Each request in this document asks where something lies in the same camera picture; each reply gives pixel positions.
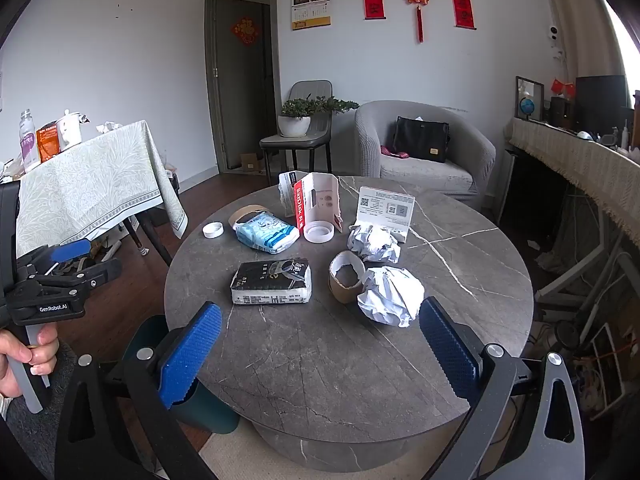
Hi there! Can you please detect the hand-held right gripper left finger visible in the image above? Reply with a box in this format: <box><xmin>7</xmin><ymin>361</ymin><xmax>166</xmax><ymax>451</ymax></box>
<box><xmin>54</xmin><ymin>301</ymin><xmax>223</xmax><ymax>480</ymax></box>

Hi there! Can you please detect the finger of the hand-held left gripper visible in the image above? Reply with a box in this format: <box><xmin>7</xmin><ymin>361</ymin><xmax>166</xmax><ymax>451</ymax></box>
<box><xmin>45</xmin><ymin>257</ymin><xmax>123</xmax><ymax>292</ymax></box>
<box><xmin>17</xmin><ymin>239</ymin><xmax>93</xmax><ymax>275</ymax></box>

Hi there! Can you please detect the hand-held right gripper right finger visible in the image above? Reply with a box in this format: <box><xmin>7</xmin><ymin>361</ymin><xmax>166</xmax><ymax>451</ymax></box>
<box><xmin>419</xmin><ymin>296</ymin><xmax>586</xmax><ymax>480</ymax></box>

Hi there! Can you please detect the teal trash bin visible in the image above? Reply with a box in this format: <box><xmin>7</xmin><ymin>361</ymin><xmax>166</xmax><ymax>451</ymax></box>
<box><xmin>121</xmin><ymin>314</ymin><xmax>241</xmax><ymax>436</ymax></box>

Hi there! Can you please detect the black packet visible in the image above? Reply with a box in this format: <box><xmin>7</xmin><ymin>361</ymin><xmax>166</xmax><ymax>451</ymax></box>
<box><xmin>230</xmin><ymin>258</ymin><xmax>312</xmax><ymax>307</ymax></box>

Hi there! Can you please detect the blue white tissue packet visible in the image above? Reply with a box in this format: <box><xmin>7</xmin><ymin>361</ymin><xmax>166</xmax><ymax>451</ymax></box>
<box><xmin>235</xmin><ymin>212</ymin><xmax>299</xmax><ymax>255</ymax></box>

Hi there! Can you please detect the person's left hand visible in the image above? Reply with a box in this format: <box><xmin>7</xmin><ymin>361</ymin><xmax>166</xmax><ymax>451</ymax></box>
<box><xmin>0</xmin><ymin>326</ymin><xmax>60</xmax><ymax>400</ymax></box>

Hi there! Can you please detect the black-legged dining table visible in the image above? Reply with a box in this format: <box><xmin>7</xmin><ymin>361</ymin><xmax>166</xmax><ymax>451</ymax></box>
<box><xmin>120</xmin><ymin>210</ymin><xmax>173</xmax><ymax>266</ymax></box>

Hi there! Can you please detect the pale patterned tablecloth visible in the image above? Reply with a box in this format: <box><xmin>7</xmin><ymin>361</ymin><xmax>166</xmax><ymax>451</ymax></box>
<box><xmin>15</xmin><ymin>120</ymin><xmax>188</xmax><ymax>260</ymax></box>

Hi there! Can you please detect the large crumpled white paper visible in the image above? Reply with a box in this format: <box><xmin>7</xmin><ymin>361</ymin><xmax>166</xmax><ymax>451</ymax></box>
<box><xmin>357</xmin><ymin>266</ymin><xmax>426</xmax><ymax>328</ymax></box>

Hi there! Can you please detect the orange packet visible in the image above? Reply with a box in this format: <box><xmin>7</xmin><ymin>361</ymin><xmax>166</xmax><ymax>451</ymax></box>
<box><xmin>37</xmin><ymin>121</ymin><xmax>62</xmax><ymax>163</ymax></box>

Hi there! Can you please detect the white purple bottle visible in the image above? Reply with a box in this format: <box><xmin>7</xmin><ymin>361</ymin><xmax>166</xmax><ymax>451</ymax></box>
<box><xmin>19</xmin><ymin>110</ymin><xmax>42</xmax><ymax>171</ymax></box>

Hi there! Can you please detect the round grey marble table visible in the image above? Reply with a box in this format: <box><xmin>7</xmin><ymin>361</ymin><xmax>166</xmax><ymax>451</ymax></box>
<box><xmin>164</xmin><ymin>175</ymin><xmax>535</xmax><ymax>473</ymax></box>

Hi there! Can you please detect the white pot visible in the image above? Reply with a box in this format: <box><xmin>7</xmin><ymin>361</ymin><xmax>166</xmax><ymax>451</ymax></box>
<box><xmin>56</xmin><ymin>109</ymin><xmax>83</xmax><ymax>152</ymax></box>

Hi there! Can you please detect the cardboard tube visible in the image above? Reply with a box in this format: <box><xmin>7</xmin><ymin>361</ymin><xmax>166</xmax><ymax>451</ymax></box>
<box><xmin>328</xmin><ymin>251</ymin><xmax>368</xmax><ymax>305</ymax></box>

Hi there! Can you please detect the small crumpled white paper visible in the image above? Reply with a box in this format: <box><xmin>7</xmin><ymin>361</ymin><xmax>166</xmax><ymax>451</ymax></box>
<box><xmin>347</xmin><ymin>224</ymin><xmax>402</xmax><ymax>264</ymax></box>

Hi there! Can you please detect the cardboard tape roll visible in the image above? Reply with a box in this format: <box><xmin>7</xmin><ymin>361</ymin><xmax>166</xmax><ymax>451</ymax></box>
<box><xmin>228</xmin><ymin>204</ymin><xmax>273</xmax><ymax>231</ymax></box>

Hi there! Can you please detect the white card box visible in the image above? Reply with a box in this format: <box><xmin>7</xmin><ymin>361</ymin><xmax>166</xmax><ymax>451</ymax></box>
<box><xmin>354</xmin><ymin>186</ymin><xmax>416</xmax><ymax>243</ymax></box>

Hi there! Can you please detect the white round cap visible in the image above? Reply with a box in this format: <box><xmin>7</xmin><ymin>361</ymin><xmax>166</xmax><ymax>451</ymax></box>
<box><xmin>303</xmin><ymin>222</ymin><xmax>335</xmax><ymax>244</ymax></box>

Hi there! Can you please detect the cardboard box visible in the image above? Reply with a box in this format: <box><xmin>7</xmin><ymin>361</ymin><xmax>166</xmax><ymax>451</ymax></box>
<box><xmin>239</xmin><ymin>152</ymin><xmax>266</xmax><ymax>176</ymax></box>

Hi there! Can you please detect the grey armchair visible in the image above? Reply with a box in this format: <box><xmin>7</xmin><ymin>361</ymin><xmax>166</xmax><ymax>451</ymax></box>
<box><xmin>354</xmin><ymin>100</ymin><xmax>497</xmax><ymax>206</ymax></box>

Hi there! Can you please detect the small white box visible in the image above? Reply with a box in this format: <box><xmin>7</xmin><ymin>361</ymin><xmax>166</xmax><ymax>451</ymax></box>
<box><xmin>278</xmin><ymin>171</ymin><xmax>301</xmax><ymax>218</ymax></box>

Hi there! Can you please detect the red white open carton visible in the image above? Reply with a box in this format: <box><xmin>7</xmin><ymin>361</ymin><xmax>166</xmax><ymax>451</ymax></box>
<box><xmin>292</xmin><ymin>172</ymin><xmax>343</xmax><ymax>233</ymax></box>

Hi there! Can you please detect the black bag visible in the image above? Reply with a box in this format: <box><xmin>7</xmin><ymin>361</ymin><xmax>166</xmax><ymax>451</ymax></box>
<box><xmin>391</xmin><ymin>116</ymin><xmax>451</xmax><ymax>164</ymax></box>

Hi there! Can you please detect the grey dining chair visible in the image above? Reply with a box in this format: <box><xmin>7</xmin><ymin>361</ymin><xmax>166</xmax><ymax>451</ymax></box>
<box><xmin>259</xmin><ymin>80</ymin><xmax>333</xmax><ymax>186</ymax></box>

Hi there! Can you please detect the beige lace cloth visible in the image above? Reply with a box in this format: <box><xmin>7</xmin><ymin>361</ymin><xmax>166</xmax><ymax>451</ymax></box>
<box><xmin>509</xmin><ymin>117</ymin><xmax>640</xmax><ymax>233</ymax></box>

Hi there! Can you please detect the grey-green door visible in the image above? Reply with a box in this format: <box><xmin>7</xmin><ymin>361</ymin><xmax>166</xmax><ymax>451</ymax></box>
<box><xmin>204</xmin><ymin>0</ymin><xmax>283</xmax><ymax>176</ymax></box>

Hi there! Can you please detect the potted green plant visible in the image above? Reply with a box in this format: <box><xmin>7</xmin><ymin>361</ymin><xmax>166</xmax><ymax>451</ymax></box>
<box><xmin>277</xmin><ymin>94</ymin><xmax>360</xmax><ymax>138</ymax></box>

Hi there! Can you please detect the dark wooden speaker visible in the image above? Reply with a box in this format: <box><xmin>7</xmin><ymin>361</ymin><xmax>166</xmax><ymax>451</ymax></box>
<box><xmin>550</xmin><ymin>96</ymin><xmax>573</xmax><ymax>128</ymax></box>

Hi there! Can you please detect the red door decoration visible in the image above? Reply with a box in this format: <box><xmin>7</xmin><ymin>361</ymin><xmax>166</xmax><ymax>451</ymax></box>
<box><xmin>230</xmin><ymin>17</ymin><xmax>261</xmax><ymax>47</ymax></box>

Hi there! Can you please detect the black monitor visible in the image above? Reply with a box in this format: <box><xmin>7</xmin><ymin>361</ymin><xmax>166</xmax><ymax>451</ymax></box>
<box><xmin>575</xmin><ymin>75</ymin><xmax>628</xmax><ymax>133</ymax></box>

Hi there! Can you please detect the white curtain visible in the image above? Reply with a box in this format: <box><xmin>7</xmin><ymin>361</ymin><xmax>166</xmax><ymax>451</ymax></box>
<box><xmin>537</xmin><ymin>0</ymin><xmax>626</xmax><ymax>81</ymax></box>

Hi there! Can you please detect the white desk frame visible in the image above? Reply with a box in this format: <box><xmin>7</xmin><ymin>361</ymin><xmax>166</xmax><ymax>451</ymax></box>
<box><xmin>537</xmin><ymin>200</ymin><xmax>640</xmax><ymax>321</ymax></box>

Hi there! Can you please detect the picture frame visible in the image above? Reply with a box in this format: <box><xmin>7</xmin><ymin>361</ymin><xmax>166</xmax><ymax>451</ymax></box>
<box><xmin>515</xmin><ymin>76</ymin><xmax>546</xmax><ymax>122</ymax></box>

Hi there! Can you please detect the wall calendar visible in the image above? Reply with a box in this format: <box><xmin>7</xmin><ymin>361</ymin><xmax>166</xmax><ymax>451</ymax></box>
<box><xmin>291</xmin><ymin>0</ymin><xmax>332</xmax><ymax>31</ymax></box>

